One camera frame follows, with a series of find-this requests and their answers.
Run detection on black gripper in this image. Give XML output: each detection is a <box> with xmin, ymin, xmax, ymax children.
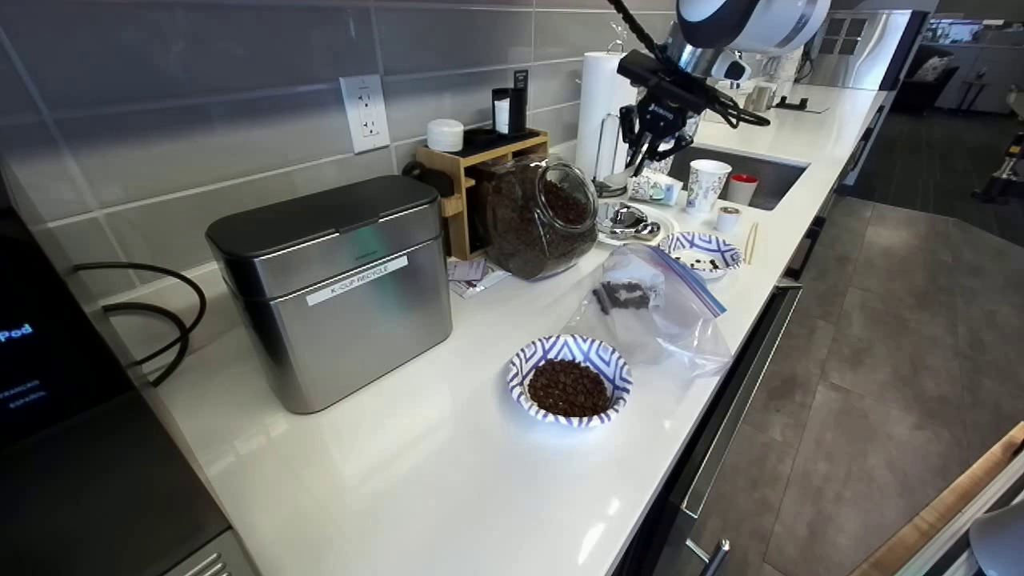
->
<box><xmin>618</xmin><ymin>44</ymin><xmax>730</xmax><ymax>178</ymax></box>

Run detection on white bowl with metal cup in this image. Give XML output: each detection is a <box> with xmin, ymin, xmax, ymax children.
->
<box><xmin>596</xmin><ymin>198</ymin><xmax>682</xmax><ymax>254</ymax></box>

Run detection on blue patterned bowl few beans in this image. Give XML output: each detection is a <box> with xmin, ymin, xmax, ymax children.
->
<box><xmin>661</xmin><ymin>229</ymin><xmax>747</xmax><ymax>284</ymax></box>

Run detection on blue patterned bowl full of beans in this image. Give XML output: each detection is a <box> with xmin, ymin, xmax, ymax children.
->
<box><xmin>503</xmin><ymin>329</ymin><xmax>638</xmax><ymax>433</ymax></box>

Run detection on tipped patterned paper cup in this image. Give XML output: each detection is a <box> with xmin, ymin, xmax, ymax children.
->
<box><xmin>628</xmin><ymin>167</ymin><xmax>684</xmax><ymax>211</ymax></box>

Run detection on tall patterned paper cup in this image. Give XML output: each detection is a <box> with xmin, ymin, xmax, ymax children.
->
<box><xmin>684</xmin><ymin>157</ymin><xmax>735</xmax><ymax>218</ymax></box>

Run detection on red lidded small cup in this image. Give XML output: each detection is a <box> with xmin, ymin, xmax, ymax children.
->
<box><xmin>728</xmin><ymin>170</ymin><xmax>761</xmax><ymax>208</ymax></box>

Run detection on small coffee pod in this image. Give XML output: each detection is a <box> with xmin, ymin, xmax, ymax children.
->
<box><xmin>715</xmin><ymin>201</ymin><xmax>747</xmax><ymax>239</ymax></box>

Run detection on glass jar of coffee beans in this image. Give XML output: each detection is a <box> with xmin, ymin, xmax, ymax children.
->
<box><xmin>472</xmin><ymin>157</ymin><xmax>603</xmax><ymax>284</ymax></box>

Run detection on steel sink basin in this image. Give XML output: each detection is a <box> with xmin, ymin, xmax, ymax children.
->
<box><xmin>668</xmin><ymin>140</ymin><xmax>813</xmax><ymax>213</ymax></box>

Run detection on black bottle with white label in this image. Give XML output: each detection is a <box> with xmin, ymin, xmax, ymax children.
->
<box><xmin>489</xmin><ymin>87</ymin><xmax>515</xmax><ymax>137</ymax></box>

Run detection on clear zip plastic bag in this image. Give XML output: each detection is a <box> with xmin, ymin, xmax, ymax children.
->
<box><xmin>563</xmin><ymin>242</ymin><xmax>738</xmax><ymax>377</ymax></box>

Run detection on wooden countertop rack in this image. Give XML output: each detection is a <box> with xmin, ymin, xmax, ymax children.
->
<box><xmin>411</xmin><ymin>129</ymin><xmax>554</xmax><ymax>262</ymax></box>

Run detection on small paper packets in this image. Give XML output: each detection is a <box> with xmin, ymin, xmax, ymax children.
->
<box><xmin>446</xmin><ymin>254</ymin><xmax>498</xmax><ymax>297</ymax></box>

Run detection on stainless steel bin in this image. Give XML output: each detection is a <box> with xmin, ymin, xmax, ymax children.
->
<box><xmin>204</xmin><ymin>172</ymin><xmax>458</xmax><ymax>415</ymax></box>

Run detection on wooden furniture edge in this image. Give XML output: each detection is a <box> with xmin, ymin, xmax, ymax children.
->
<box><xmin>851</xmin><ymin>419</ymin><xmax>1024</xmax><ymax>576</ymax></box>

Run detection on grey round object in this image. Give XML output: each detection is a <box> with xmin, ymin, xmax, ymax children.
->
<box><xmin>962</xmin><ymin>500</ymin><xmax>1024</xmax><ymax>576</ymax></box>

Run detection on black kitchen appliance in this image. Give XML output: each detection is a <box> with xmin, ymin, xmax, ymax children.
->
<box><xmin>0</xmin><ymin>172</ymin><xmax>235</xmax><ymax>576</ymax></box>

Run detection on wire paper towel holder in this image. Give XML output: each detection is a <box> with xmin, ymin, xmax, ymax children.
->
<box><xmin>590</xmin><ymin>108</ymin><xmax>633</xmax><ymax>201</ymax></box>

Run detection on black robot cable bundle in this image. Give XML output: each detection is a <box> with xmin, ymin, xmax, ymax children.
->
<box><xmin>604</xmin><ymin>0</ymin><xmax>776</xmax><ymax>130</ymax></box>

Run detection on white wall outlet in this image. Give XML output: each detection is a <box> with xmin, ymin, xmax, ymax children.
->
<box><xmin>335</xmin><ymin>70</ymin><xmax>395</xmax><ymax>157</ymax></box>

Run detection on dark cabinet front with handles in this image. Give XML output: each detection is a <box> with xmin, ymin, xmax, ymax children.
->
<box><xmin>612</xmin><ymin>280</ymin><xmax>815</xmax><ymax>576</ymax></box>

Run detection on black power cable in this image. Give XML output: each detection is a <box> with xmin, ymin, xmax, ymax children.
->
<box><xmin>67</xmin><ymin>258</ymin><xmax>210</xmax><ymax>391</ymax></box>

